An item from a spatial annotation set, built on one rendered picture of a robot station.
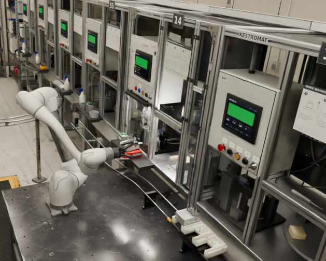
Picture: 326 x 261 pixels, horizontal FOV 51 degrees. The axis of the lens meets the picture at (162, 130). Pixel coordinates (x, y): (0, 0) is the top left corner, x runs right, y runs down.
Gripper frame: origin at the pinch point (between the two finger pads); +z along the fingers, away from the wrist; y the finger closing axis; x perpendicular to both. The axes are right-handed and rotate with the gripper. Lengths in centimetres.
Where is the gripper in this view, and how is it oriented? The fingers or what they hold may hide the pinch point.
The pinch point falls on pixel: (138, 149)
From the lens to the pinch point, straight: 243.7
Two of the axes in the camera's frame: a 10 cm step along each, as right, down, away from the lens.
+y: 1.0, -9.2, -3.8
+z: 8.5, -1.2, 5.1
